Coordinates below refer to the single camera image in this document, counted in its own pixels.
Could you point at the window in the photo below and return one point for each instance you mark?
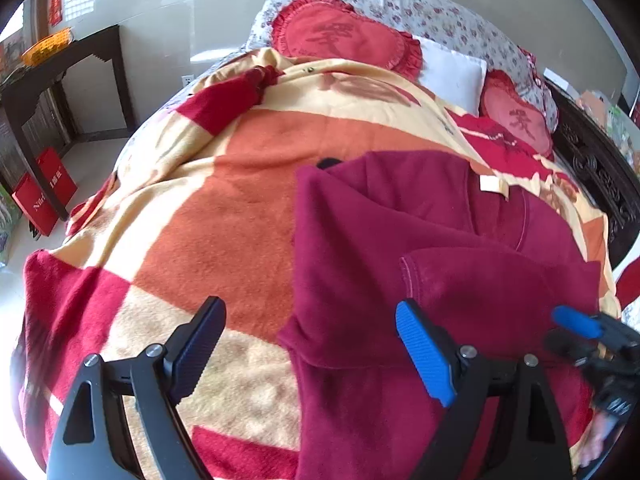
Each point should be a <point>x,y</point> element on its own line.
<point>12,25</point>

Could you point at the dark carved wooden bench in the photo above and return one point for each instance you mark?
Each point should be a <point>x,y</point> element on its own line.
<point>590,160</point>

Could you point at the red wall sign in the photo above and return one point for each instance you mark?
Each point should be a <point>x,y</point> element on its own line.
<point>55,7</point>

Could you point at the maroon fleece garment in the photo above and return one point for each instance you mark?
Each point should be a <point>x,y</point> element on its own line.
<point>360,260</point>

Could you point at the yellow plastic basket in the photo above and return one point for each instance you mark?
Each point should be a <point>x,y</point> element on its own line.
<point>47,46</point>

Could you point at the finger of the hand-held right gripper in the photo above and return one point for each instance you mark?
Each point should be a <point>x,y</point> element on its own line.
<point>575,321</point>
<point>562,342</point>

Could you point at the dark wooden side table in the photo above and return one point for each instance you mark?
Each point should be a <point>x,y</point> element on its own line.
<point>85,50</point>

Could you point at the small red heart pillow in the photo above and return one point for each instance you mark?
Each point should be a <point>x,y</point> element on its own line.
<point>515,115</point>

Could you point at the white wall socket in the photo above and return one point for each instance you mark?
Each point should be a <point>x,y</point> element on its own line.
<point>187,80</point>

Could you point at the orange red printed blanket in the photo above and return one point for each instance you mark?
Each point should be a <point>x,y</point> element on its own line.
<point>225,210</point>

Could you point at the person's right hand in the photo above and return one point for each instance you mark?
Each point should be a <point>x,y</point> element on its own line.
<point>595,440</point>

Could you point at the green printed bag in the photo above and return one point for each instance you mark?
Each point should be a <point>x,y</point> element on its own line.
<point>9,225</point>

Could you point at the large red heart pillow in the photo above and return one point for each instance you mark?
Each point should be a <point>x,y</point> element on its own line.
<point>340,35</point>

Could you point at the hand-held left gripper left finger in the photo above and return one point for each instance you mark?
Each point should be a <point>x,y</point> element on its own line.
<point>192,355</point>

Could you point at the pile of assorted packets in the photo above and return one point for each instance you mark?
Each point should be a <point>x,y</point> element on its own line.
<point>610,120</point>

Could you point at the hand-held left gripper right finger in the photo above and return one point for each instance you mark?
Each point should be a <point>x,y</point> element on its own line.
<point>425,355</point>

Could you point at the white pillow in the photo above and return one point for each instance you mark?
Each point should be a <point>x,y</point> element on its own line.
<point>450,70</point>

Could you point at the long floral bolster pillow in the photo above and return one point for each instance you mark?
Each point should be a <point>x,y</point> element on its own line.
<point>440,15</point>

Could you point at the red paper bag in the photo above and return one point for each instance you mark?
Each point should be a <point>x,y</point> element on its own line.
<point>32,205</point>
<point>57,175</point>

